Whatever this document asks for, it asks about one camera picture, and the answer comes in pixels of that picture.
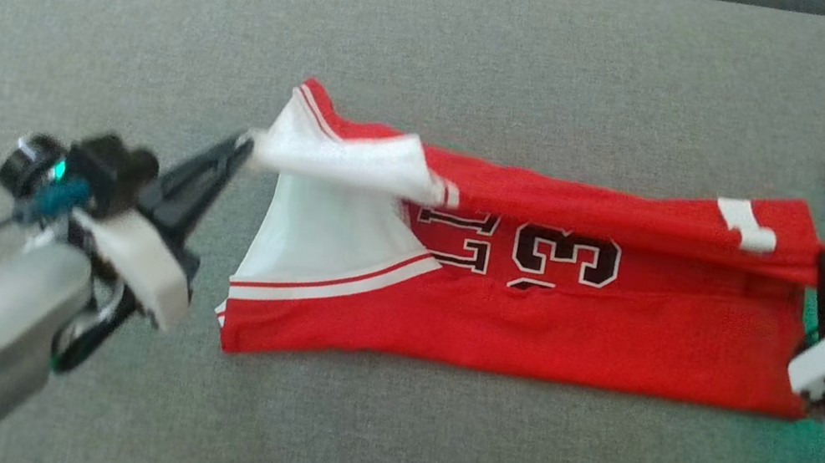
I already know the red white basketball jersey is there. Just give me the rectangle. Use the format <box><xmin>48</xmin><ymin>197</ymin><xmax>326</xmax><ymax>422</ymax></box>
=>
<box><xmin>209</xmin><ymin>69</ymin><xmax>825</xmax><ymax>455</ymax></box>

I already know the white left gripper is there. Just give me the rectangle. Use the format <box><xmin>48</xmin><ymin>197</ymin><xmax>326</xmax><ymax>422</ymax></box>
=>
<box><xmin>55</xmin><ymin>109</ymin><xmax>255</xmax><ymax>343</ymax></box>

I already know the large grey sofa seat cushion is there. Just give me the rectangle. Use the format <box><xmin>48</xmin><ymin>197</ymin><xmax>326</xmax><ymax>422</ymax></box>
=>
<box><xmin>0</xmin><ymin>0</ymin><xmax>825</xmax><ymax>463</ymax></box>

